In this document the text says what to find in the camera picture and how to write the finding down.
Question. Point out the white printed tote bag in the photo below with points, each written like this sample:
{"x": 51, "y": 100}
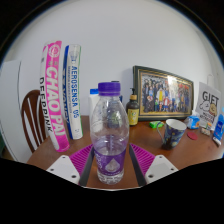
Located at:
{"x": 208, "y": 100}

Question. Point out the blue starry-print mug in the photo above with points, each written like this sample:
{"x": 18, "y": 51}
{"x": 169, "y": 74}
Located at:
{"x": 175, "y": 135}

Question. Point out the brown wooden chair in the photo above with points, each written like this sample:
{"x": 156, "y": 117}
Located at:
{"x": 28, "y": 116}

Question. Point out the white remote control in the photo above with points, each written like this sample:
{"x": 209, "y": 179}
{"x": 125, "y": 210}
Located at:
{"x": 216, "y": 141}

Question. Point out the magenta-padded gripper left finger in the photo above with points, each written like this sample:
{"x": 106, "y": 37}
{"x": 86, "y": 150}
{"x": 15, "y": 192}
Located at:
{"x": 63, "y": 168}

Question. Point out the flat round red coaster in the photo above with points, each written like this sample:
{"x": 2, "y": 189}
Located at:
{"x": 192, "y": 136}

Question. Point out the white bottle with blue cap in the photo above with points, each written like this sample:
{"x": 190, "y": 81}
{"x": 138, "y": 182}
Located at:
{"x": 93, "y": 100}

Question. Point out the green packet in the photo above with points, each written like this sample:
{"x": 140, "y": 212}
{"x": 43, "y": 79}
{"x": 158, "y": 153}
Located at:
{"x": 154, "y": 124}

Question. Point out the amber pump bottle yellow label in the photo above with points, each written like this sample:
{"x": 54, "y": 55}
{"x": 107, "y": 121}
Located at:
{"x": 133, "y": 113}

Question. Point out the framed group picture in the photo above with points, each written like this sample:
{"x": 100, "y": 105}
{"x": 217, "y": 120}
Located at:
{"x": 165, "y": 95}

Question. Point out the blue detergent bottle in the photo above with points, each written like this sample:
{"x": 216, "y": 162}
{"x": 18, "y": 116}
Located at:
{"x": 219, "y": 126}

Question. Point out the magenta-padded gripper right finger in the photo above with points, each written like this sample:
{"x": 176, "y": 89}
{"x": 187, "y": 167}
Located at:
{"x": 161, "y": 168}

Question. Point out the purple-capped clear water bottle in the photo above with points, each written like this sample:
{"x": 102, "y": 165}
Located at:
{"x": 109, "y": 133}

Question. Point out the small patterned box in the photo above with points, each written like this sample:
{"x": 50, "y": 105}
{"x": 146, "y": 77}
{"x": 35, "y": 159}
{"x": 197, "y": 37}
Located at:
{"x": 205, "y": 131}

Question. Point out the white and blue shuttlecock tube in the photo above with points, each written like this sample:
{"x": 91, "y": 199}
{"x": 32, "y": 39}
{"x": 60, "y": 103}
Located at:
{"x": 75, "y": 93}

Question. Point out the pink shuttlecock tube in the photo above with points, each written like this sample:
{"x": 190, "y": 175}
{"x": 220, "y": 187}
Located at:
{"x": 55, "y": 100}

